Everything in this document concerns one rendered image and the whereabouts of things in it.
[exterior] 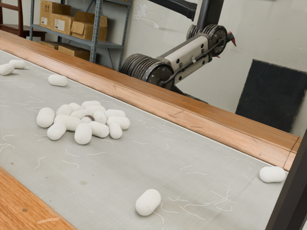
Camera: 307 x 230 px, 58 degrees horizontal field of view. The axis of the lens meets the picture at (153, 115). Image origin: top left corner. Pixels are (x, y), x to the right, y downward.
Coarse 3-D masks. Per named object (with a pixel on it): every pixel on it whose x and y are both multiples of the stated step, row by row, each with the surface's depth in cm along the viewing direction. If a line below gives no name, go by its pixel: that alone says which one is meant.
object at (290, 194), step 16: (304, 144) 4; (304, 160) 4; (288, 176) 4; (304, 176) 4; (288, 192) 4; (304, 192) 4; (288, 208) 4; (304, 208) 4; (272, 224) 4; (288, 224) 4; (304, 224) 4
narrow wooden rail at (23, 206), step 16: (0, 176) 23; (0, 192) 21; (16, 192) 21; (32, 192) 22; (0, 208) 19; (16, 208) 20; (32, 208) 20; (48, 208) 20; (0, 224) 18; (16, 224) 18; (32, 224) 19; (48, 224) 19; (64, 224) 19
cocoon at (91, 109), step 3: (90, 105) 44; (93, 105) 44; (96, 105) 45; (99, 105) 45; (87, 108) 44; (90, 108) 43; (93, 108) 44; (96, 108) 44; (99, 108) 44; (102, 108) 44; (87, 111) 43; (90, 111) 43; (93, 111) 43; (102, 111) 44; (105, 111) 45; (90, 114) 43; (93, 114) 44
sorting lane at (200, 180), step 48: (0, 96) 45; (48, 96) 50; (96, 96) 55; (0, 144) 32; (48, 144) 34; (96, 144) 36; (144, 144) 39; (192, 144) 42; (48, 192) 26; (96, 192) 27; (144, 192) 29; (192, 192) 30; (240, 192) 32
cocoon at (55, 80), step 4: (52, 76) 56; (56, 76) 56; (60, 76) 56; (64, 76) 57; (48, 80) 56; (52, 80) 55; (56, 80) 56; (60, 80) 56; (64, 80) 56; (52, 84) 56; (56, 84) 56; (60, 84) 56; (64, 84) 56
